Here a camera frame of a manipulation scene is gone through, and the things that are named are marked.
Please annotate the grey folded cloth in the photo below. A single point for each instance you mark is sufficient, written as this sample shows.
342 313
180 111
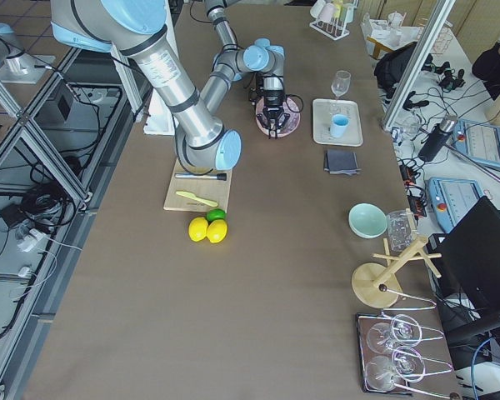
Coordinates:
340 162

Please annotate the green bowl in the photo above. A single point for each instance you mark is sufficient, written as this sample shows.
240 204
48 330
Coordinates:
367 220

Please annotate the wooden cutting board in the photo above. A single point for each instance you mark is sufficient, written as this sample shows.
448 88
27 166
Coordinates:
218 191

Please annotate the whole lemon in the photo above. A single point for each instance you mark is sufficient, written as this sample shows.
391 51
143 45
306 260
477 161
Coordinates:
197 229
217 230

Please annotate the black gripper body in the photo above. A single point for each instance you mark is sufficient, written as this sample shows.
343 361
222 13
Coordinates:
272 101

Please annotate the wooden mug tree stand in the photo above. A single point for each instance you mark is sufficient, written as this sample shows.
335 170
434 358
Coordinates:
376 285

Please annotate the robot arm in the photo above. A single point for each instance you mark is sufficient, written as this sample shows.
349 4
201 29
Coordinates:
262 58
139 30

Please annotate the clear wine glass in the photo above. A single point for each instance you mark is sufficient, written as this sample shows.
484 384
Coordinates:
339 86

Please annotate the upper whole lemon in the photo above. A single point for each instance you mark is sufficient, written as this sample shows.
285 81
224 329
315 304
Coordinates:
197 229

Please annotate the steel muddler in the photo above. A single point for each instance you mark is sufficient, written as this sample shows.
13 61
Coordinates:
222 176

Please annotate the white wire cup rack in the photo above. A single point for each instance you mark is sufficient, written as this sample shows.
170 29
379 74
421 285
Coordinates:
331 18

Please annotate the blue teach pendant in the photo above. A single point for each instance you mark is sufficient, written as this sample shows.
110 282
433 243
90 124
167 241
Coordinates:
451 199
480 141

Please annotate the black monitor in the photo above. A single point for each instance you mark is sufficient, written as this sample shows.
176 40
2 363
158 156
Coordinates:
471 251

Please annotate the yellow plastic knife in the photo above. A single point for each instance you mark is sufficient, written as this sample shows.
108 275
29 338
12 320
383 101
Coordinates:
194 197

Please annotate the light blue cup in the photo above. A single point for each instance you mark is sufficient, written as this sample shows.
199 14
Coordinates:
338 125

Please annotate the lower whole lemon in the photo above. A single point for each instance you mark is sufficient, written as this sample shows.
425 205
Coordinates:
217 230

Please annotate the aluminium frame post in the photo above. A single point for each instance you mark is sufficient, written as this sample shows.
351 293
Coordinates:
424 45

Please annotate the black thermos bottle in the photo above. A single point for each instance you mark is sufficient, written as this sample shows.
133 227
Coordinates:
437 138

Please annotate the green lime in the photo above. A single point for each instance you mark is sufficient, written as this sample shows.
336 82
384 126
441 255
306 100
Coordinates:
216 214

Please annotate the person in dark clothes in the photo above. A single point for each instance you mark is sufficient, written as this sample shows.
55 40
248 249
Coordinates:
487 69

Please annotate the cream rabbit tray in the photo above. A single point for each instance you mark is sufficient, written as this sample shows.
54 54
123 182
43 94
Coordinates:
322 118

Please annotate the pile of clear ice cubes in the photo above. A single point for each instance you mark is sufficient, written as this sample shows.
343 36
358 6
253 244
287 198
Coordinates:
291 109

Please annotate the glass jar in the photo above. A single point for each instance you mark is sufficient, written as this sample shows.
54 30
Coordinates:
400 229

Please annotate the black tray with glasses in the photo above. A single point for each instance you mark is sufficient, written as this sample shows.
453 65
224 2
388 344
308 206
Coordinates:
390 358

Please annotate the pink bowl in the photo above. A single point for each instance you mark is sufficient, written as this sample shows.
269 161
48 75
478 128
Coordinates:
258 111

